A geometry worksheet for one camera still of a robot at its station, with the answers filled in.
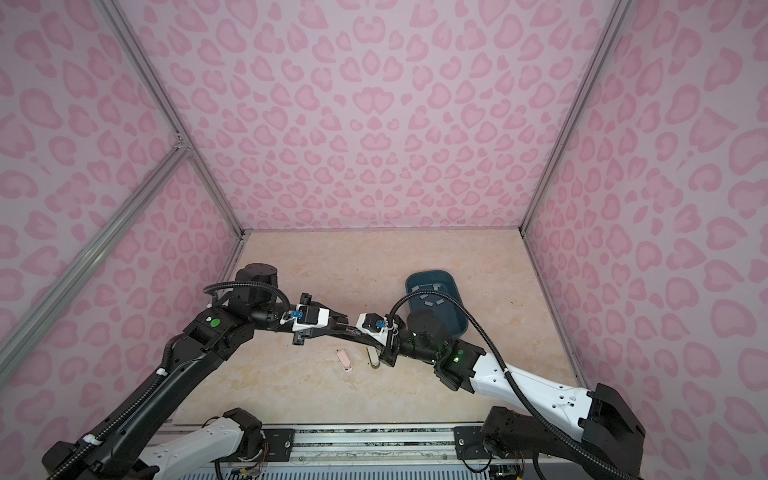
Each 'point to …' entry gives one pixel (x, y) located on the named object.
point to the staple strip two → (423, 296)
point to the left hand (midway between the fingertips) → (343, 313)
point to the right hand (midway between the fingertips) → (363, 329)
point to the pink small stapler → (344, 359)
